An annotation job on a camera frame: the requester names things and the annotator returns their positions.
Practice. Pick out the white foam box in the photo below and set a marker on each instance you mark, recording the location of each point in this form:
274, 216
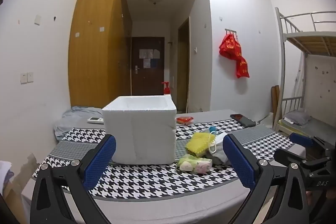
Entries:
139, 134

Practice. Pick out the metal bunk bed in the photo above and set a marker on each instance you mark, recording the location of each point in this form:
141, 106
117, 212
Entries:
312, 40

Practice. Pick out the white pump bottle red cap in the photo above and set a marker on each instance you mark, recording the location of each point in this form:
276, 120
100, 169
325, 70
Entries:
166, 90

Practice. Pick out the dark brown entrance door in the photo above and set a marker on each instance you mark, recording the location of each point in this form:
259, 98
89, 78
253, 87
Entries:
147, 79

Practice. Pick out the white wall socket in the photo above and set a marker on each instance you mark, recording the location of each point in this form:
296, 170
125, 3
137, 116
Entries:
24, 78

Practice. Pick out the yellow foam net sleeve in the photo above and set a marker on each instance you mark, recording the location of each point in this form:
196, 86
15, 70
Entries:
199, 144

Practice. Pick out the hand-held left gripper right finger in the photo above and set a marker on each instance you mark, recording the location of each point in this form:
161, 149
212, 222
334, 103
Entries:
239, 161

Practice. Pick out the floral tissue packet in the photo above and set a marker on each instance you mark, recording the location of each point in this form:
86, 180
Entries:
194, 164

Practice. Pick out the black smartphone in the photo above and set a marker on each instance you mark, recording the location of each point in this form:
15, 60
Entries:
242, 120

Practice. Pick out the red plastic bag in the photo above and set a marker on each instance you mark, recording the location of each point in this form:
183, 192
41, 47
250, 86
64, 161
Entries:
229, 47
242, 67

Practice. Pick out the houndstooth blanket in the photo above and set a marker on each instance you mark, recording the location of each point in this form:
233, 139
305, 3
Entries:
147, 179

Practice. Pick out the wall hook rack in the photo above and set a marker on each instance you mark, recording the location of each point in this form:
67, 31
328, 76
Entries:
231, 30

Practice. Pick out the wooden boards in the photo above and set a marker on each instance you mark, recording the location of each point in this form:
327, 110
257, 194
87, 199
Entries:
275, 100

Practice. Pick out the white blank wall plate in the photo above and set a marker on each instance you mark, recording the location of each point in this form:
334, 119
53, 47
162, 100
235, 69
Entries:
37, 19

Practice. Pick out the paper notices on door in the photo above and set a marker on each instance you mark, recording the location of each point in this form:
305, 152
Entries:
148, 54

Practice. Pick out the red snack packet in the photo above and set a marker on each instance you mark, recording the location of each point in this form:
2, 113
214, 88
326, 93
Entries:
185, 119

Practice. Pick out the wooden wardrobe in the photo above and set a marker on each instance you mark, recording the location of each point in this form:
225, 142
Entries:
92, 56

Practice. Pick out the grey pillow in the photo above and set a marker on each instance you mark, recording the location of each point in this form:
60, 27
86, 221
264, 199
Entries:
296, 117

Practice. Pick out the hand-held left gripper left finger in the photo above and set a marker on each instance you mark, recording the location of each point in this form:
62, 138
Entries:
101, 158

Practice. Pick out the blue face mask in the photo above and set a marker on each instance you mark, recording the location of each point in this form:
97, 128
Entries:
220, 141

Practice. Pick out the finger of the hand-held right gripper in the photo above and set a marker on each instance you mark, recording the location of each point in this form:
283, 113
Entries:
286, 157
302, 139

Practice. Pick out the white remote control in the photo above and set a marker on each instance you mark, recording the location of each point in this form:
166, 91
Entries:
95, 119

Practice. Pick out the grey-blue crumpled cloth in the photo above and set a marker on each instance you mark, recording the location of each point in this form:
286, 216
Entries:
71, 121

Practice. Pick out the wooden side door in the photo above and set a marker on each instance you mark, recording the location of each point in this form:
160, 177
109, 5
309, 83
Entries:
183, 64

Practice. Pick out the white wall switch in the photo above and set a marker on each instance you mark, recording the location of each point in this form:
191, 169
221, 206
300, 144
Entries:
30, 77

